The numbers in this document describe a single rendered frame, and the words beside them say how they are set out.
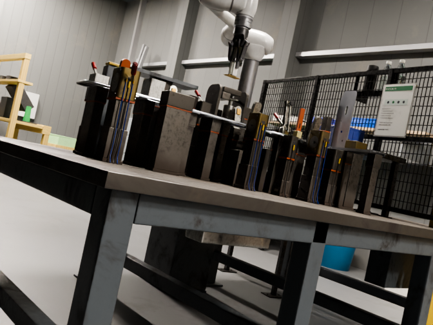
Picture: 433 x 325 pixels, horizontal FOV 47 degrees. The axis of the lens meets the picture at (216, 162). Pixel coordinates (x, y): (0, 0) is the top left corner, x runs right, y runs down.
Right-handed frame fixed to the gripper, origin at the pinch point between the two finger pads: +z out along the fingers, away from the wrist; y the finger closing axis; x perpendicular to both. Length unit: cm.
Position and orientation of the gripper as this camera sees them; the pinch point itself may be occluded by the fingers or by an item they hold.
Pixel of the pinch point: (233, 68)
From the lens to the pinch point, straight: 249.3
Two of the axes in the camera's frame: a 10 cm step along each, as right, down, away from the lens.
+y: 6.8, 1.4, -7.2
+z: -2.0, 9.8, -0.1
